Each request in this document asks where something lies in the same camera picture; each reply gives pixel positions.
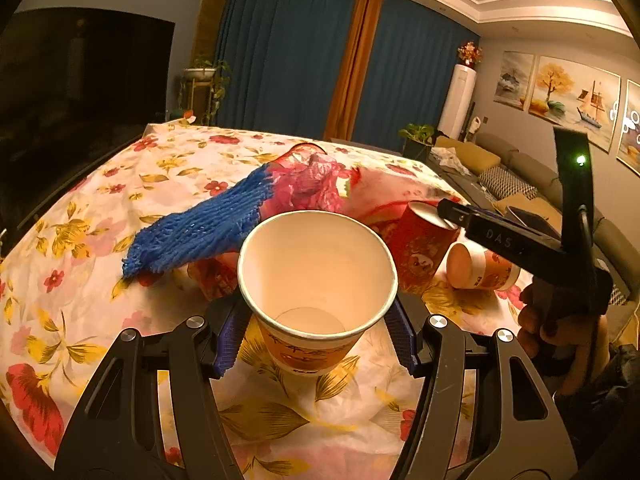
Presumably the white paper cup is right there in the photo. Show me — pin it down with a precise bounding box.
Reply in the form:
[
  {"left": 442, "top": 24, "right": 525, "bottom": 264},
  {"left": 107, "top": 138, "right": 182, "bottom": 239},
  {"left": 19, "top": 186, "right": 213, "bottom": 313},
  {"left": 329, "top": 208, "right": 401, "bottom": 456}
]
[{"left": 237, "top": 211, "right": 399, "bottom": 376}]

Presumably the trailing plant on stand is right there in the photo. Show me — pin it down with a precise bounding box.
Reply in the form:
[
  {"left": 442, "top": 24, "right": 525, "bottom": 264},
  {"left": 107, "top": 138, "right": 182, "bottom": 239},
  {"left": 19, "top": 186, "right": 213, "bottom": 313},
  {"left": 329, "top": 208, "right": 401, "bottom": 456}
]
[{"left": 174, "top": 54, "right": 233, "bottom": 127}]

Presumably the person's right hand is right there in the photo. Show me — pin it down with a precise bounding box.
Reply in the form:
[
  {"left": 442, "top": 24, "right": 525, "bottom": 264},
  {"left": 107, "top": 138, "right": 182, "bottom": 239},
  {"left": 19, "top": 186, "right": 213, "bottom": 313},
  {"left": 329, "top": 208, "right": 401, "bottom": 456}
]
[{"left": 517, "top": 284, "right": 609, "bottom": 397}]

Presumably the blue foam net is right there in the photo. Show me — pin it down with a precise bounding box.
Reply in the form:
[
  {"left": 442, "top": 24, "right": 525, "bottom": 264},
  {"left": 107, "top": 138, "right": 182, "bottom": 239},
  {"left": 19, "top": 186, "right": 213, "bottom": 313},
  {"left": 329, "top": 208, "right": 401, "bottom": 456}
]
[{"left": 121, "top": 162, "right": 275, "bottom": 281}]

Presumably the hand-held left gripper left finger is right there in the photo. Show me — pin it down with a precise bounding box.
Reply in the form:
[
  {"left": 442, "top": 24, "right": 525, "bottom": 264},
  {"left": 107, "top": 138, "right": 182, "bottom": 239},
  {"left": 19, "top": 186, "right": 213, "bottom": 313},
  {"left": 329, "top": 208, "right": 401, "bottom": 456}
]
[{"left": 54, "top": 296, "right": 253, "bottom": 480}]

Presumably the wide sailboat painting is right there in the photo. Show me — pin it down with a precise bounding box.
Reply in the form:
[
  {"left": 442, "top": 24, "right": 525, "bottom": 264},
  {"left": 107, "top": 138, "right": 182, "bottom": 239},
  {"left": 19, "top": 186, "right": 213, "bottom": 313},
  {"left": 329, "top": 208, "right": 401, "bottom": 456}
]
[{"left": 527, "top": 55, "right": 622, "bottom": 155}]

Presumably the purple landscape painting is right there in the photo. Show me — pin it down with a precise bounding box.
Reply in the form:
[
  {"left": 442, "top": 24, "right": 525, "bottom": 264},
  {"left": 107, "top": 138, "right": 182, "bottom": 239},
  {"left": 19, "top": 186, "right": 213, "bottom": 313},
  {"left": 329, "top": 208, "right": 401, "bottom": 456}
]
[{"left": 616, "top": 79, "right": 640, "bottom": 177}]

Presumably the floral tablecloth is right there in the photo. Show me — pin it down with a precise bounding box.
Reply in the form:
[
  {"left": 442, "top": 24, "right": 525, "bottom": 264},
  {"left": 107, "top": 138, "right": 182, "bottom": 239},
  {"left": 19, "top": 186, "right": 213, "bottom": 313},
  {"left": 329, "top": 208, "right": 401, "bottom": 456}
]
[{"left": 0, "top": 122, "right": 526, "bottom": 480}]

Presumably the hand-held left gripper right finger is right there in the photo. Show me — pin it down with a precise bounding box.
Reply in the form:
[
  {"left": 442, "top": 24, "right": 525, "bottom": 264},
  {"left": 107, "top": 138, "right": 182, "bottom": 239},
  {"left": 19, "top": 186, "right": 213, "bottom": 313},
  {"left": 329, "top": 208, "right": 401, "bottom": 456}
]
[{"left": 384, "top": 292, "right": 580, "bottom": 480}]

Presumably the small printed paper cup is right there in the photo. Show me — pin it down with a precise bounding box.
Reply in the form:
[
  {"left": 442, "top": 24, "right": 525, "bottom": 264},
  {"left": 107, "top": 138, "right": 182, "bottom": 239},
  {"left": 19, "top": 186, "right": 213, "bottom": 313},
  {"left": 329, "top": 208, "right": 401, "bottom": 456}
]
[{"left": 446, "top": 241, "right": 522, "bottom": 292}]

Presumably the red wrapper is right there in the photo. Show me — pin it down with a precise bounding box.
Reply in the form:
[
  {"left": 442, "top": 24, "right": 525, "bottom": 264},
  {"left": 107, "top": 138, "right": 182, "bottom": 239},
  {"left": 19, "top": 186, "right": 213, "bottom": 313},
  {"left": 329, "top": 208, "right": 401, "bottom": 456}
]
[{"left": 187, "top": 252, "right": 242, "bottom": 302}]

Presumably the white handheld vacuum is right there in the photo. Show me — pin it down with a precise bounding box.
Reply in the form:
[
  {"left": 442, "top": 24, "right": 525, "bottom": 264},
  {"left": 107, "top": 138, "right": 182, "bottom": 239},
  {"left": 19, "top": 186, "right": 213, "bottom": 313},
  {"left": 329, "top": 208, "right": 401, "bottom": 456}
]
[{"left": 467, "top": 115, "right": 489, "bottom": 144}]

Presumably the red paper cup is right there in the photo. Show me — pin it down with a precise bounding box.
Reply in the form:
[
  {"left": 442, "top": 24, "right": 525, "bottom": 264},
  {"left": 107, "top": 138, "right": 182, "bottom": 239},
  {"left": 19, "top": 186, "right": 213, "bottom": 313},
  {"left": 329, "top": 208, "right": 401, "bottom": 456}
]
[{"left": 385, "top": 201, "right": 461, "bottom": 293}]

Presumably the orange flower bouquet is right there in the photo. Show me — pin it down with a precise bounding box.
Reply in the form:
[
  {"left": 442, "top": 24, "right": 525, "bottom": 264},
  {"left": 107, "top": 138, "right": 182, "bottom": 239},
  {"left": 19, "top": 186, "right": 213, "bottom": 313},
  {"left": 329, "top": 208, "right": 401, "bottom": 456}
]
[{"left": 457, "top": 41, "right": 485, "bottom": 68}]

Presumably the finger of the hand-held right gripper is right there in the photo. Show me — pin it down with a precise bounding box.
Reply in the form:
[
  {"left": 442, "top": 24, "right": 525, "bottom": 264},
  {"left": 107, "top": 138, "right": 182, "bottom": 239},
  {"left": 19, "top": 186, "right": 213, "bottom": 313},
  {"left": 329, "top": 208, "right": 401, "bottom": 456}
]
[{"left": 437, "top": 198, "right": 472, "bottom": 232}]

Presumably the person's right forearm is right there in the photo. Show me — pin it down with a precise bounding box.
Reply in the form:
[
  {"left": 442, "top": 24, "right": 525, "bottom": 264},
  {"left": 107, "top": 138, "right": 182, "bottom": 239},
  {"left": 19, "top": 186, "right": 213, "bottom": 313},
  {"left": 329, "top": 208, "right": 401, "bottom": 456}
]
[{"left": 557, "top": 340, "right": 639, "bottom": 413}]

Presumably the blue curtain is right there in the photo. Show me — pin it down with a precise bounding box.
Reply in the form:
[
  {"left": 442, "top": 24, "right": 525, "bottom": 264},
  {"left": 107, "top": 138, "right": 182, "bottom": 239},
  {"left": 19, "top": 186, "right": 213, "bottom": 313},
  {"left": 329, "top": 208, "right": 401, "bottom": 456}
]
[
  {"left": 352, "top": 0, "right": 481, "bottom": 155},
  {"left": 215, "top": 0, "right": 362, "bottom": 137}
]

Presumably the yellow cushion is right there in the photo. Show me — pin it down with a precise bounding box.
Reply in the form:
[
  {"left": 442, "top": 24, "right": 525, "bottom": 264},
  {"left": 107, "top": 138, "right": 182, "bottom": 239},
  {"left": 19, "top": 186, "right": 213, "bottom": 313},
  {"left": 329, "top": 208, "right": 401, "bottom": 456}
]
[
  {"left": 492, "top": 192, "right": 562, "bottom": 227},
  {"left": 434, "top": 141, "right": 502, "bottom": 175}
]

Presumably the pink plastic bag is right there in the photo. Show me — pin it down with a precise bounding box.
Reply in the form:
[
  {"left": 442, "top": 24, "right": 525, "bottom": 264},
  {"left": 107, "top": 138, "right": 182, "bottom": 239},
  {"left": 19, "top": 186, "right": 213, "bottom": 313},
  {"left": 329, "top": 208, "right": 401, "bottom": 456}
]
[{"left": 272, "top": 152, "right": 360, "bottom": 217}]

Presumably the grey sofa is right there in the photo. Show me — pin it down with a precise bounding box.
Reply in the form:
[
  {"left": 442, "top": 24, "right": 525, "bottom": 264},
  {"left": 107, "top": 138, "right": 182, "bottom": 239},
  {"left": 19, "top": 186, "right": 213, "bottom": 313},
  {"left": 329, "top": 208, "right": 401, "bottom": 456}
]
[{"left": 429, "top": 132, "right": 640, "bottom": 311}]

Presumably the white cloth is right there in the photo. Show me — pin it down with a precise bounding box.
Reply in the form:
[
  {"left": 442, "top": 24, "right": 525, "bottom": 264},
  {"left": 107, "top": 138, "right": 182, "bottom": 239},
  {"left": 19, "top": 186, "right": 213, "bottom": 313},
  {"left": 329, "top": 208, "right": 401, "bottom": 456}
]
[{"left": 437, "top": 147, "right": 470, "bottom": 175}]

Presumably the black white patterned cushion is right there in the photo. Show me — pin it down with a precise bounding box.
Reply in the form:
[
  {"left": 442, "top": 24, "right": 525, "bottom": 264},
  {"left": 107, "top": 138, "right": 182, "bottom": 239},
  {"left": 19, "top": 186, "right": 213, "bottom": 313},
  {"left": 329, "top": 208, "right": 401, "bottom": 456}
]
[{"left": 479, "top": 166, "right": 539, "bottom": 199}]

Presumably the orange curtain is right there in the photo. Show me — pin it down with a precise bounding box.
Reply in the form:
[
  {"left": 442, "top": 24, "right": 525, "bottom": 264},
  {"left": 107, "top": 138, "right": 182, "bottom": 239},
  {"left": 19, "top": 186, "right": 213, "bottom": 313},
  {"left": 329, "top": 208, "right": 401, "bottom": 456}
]
[{"left": 324, "top": 0, "right": 386, "bottom": 142}]

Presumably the small landscape painting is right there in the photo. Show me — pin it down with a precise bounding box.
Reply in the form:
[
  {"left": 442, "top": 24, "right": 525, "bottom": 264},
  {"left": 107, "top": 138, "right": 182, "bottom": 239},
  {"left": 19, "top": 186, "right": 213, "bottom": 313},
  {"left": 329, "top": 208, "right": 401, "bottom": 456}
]
[{"left": 494, "top": 51, "right": 537, "bottom": 111}]

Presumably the red printed plastic bag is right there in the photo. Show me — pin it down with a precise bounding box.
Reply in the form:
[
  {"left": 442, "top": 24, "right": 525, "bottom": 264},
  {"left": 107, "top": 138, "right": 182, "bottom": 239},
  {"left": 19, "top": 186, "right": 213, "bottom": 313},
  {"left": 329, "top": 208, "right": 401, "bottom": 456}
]
[{"left": 345, "top": 165, "right": 453, "bottom": 241}]

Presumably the potted plant dark green pot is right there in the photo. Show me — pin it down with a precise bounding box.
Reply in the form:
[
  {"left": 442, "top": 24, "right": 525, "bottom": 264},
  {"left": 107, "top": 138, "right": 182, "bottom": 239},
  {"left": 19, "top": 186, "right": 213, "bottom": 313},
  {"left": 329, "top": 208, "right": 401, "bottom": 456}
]
[{"left": 398, "top": 123, "right": 437, "bottom": 162}]

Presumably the white standing air conditioner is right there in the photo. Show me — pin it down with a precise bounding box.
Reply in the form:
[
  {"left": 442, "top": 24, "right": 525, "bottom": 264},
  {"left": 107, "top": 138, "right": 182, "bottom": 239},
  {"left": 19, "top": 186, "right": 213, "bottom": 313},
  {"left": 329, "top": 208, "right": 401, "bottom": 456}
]
[{"left": 438, "top": 64, "right": 476, "bottom": 142}]

